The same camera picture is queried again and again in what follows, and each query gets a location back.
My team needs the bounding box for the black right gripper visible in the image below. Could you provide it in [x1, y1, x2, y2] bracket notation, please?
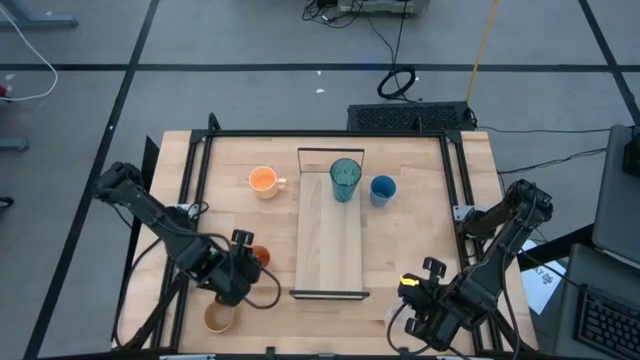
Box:
[398, 256, 479, 352]

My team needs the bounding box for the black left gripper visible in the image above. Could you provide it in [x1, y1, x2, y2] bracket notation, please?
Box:
[197, 228, 264, 308]

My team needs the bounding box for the orange plastic cup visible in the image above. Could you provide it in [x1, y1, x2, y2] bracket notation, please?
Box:
[251, 244, 273, 269]

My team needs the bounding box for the tan mug with handle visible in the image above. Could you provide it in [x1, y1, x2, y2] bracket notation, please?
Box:
[203, 299, 237, 335]

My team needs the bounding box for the peach mug with handle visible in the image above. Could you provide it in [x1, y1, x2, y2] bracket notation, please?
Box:
[248, 165, 288, 201]

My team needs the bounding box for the blue ribbed plastic cup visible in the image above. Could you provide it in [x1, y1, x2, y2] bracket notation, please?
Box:
[369, 174, 398, 208]

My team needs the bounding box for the tall teal plastic tumbler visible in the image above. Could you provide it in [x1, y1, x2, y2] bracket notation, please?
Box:
[329, 157, 363, 204]

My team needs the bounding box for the white paper sheet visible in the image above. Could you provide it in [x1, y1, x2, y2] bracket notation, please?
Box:
[517, 238, 569, 316]

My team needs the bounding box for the grey desk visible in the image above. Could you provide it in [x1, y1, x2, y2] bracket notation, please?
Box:
[551, 243, 640, 360]

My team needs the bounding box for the black computer case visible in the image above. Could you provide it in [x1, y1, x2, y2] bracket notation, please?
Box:
[346, 101, 477, 133]

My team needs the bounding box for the black keyboard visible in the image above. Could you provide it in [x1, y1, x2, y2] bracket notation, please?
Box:
[573, 284, 640, 360]

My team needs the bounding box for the grey metal table foot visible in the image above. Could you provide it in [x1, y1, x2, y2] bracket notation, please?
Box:
[0, 0, 80, 29]
[0, 136, 30, 153]

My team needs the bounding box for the grey electronics box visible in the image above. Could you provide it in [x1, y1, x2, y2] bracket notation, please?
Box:
[337, 0, 431, 15]

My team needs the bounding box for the wooden shelf with black frame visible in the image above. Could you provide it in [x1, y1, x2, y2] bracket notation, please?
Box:
[288, 146, 371, 301]

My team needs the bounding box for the black table frame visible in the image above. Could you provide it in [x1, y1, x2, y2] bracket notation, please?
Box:
[112, 112, 539, 360]

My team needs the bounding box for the black floor cable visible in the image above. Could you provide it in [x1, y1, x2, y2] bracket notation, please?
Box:
[497, 147, 609, 176]
[474, 124, 612, 136]

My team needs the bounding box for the coiled black cable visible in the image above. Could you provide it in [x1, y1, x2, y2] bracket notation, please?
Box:
[375, 66, 418, 101]

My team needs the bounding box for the yellow cable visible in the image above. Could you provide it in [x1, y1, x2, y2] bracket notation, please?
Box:
[465, 0, 501, 106]

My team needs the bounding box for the white cable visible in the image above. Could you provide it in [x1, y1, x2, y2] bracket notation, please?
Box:
[0, 4, 59, 103]

